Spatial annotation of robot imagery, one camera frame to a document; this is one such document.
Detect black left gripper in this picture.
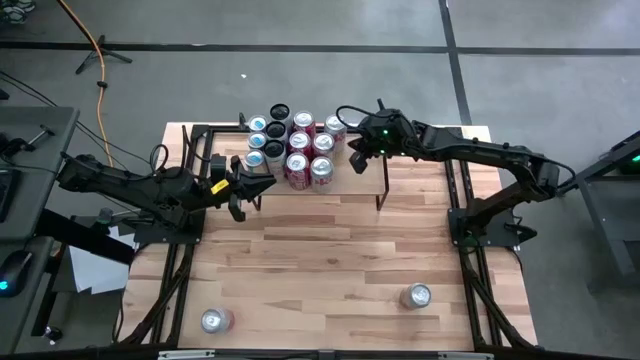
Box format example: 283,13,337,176
207,156,277,224

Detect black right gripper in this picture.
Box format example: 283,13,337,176
347,134,384,175

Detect silver drink can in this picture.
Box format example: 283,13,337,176
312,132,337,159
399,282,433,311
199,306,236,335
323,113,349,154

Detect white floral Celsius can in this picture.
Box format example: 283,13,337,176
262,138,287,176

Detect silver Diet Coke can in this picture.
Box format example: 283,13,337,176
309,156,335,195

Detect red Coca-Cola can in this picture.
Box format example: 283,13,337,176
292,110,317,135
284,152,312,192
288,130,314,154

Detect black-topped slim can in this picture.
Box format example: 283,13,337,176
268,102,293,125
265,120,289,142

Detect wooden shelf black metal legs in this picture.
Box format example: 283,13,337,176
247,130,394,214

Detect black desk strut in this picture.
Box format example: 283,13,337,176
34,208,136,266

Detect white paper sheets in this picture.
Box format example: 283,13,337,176
67,227,137,296

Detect black tripod base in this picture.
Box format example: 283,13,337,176
74,33,134,76

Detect grey desk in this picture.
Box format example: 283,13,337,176
0,235,55,355
0,105,81,244

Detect black clamp tool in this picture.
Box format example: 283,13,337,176
0,123,57,157

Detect black keyboard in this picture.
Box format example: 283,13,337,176
0,168,22,224

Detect black computer mouse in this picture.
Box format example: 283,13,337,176
0,248,35,300

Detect grey side table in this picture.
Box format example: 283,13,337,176
549,149,640,294

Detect black aluminium table frame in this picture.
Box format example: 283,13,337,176
112,123,541,360

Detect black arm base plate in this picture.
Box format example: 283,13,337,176
133,204,207,245
447,207,539,247

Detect yellow cable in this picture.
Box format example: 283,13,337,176
55,0,112,150

